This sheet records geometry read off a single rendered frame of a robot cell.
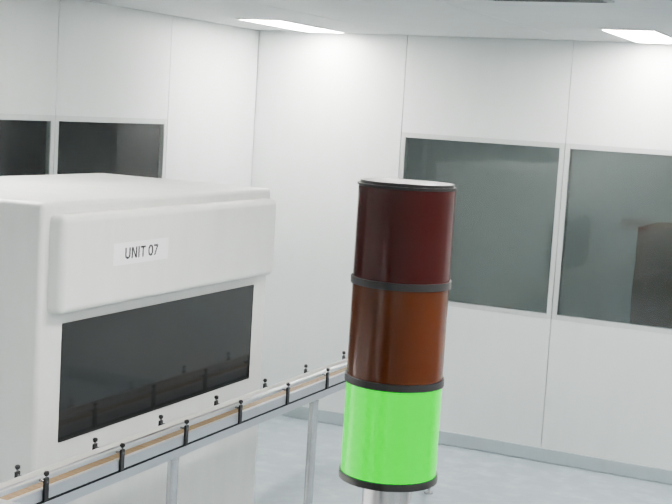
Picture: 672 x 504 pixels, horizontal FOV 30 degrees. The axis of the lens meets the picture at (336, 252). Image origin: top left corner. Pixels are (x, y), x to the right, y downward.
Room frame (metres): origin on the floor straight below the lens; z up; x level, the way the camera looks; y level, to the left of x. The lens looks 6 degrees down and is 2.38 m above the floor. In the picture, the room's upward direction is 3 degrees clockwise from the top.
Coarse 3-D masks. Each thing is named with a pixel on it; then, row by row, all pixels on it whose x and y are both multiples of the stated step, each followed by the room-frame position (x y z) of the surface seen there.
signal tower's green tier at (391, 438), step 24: (360, 408) 0.61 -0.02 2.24; (384, 408) 0.60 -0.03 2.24; (408, 408) 0.60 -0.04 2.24; (432, 408) 0.61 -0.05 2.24; (360, 432) 0.61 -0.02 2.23; (384, 432) 0.60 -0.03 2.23; (408, 432) 0.60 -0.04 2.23; (432, 432) 0.61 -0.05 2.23; (360, 456) 0.61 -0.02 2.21; (384, 456) 0.60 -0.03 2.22; (408, 456) 0.60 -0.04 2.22; (432, 456) 0.61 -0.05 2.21; (384, 480) 0.60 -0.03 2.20; (408, 480) 0.60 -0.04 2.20
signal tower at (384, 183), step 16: (384, 288) 0.60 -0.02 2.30; (400, 288) 0.60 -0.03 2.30; (416, 288) 0.60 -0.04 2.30; (432, 288) 0.61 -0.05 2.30; (448, 288) 0.62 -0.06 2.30; (352, 384) 0.61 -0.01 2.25; (368, 384) 0.60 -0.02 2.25; (384, 384) 0.60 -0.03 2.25; (432, 384) 0.61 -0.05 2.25; (352, 480) 0.61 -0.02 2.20; (432, 480) 0.61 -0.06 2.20; (368, 496) 0.62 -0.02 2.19; (384, 496) 0.61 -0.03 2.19; (400, 496) 0.62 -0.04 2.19
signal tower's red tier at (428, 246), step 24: (360, 192) 0.62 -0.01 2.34; (384, 192) 0.61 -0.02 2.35; (408, 192) 0.60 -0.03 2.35; (432, 192) 0.60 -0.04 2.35; (360, 216) 0.62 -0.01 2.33; (384, 216) 0.60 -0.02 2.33; (408, 216) 0.60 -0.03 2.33; (432, 216) 0.61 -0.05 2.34; (360, 240) 0.62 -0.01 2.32; (384, 240) 0.60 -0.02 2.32; (408, 240) 0.60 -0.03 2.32; (432, 240) 0.61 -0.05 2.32; (360, 264) 0.61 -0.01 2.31; (384, 264) 0.60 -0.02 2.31; (408, 264) 0.60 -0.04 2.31; (432, 264) 0.61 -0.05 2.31
